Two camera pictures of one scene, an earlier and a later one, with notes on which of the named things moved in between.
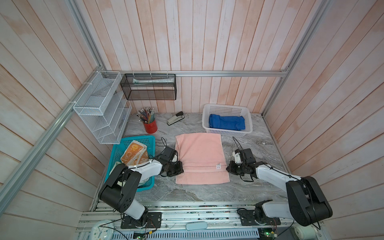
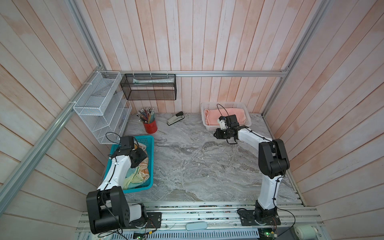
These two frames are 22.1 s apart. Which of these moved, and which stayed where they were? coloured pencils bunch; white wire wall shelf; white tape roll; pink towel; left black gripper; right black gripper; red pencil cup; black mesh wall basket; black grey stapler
Moved: left black gripper; right black gripper; pink towel
Stayed: coloured pencils bunch; black mesh wall basket; white wire wall shelf; black grey stapler; red pencil cup; white tape roll
